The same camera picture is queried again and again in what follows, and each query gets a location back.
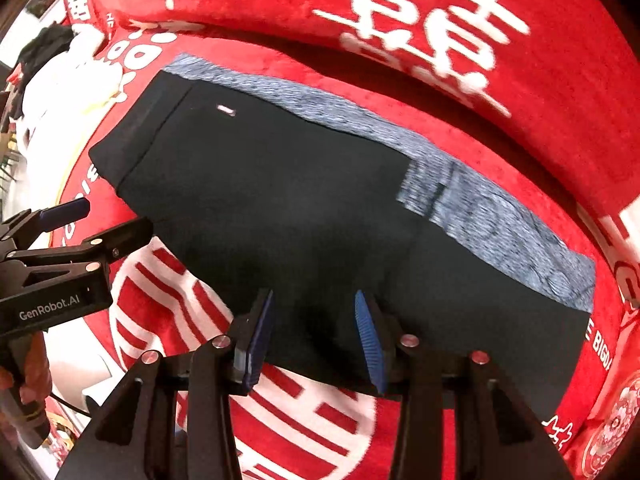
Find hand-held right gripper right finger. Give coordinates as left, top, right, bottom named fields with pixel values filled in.
left=354, top=289, right=576, bottom=480

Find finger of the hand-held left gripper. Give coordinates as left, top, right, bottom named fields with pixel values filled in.
left=0, top=197, right=92, bottom=257
left=10, top=216, right=154, bottom=272

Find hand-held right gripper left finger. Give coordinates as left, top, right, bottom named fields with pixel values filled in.
left=55, top=287, right=276, bottom=480

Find black pants with floral stripes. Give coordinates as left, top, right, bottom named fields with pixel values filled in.
left=89, top=52, right=598, bottom=422

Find person's left hand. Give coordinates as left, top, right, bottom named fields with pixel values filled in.
left=20, top=332, right=54, bottom=411

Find white cloth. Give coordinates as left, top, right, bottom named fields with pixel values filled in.
left=20, top=27, right=127, bottom=211

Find dark cloth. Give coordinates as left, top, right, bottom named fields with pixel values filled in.
left=17, top=25, right=77, bottom=121

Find red embroidered cushion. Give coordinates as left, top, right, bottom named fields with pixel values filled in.
left=565, top=345, right=640, bottom=480

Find red printed sofa blanket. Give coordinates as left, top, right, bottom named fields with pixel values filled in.
left=50, top=0, right=640, bottom=480

